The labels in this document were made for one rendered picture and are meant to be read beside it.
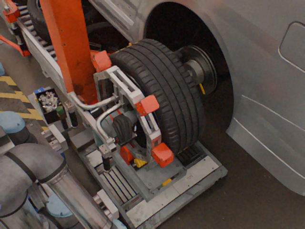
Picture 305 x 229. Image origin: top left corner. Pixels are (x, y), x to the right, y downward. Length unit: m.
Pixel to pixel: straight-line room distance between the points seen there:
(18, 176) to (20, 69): 2.51
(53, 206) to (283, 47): 1.05
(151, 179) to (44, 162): 1.36
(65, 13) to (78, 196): 1.04
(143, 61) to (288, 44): 0.63
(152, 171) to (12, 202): 1.42
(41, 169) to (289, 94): 0.98
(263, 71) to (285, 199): 1.38
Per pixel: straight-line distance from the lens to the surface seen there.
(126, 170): 2.37
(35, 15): 3.14
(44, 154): 1.00
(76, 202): 1.07
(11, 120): 1.63
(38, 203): 1.67
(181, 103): 1.56
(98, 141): 1.99
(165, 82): 1.54
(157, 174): 2.29
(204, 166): 2.53
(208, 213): 2.47
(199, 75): 1.96
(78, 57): 2.01
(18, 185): 0.99
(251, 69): 1.52
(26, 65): 3.45
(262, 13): 1.38
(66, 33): 1.87
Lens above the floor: 2.26
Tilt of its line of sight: 53 degrees down
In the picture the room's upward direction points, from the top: 1 degrees clockwise
